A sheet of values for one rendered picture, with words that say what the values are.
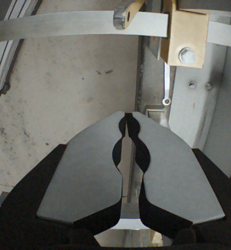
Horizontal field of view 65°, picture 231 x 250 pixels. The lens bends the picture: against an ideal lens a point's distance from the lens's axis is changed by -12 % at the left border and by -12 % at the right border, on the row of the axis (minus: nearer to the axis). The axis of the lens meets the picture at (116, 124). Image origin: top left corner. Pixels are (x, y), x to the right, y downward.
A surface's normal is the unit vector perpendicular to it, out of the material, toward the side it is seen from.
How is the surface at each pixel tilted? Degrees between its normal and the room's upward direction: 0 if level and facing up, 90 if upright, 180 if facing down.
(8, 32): 0
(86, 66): 0
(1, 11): 0
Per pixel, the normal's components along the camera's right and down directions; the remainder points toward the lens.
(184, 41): -0.02, 0.52
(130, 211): 0.02, -0.85
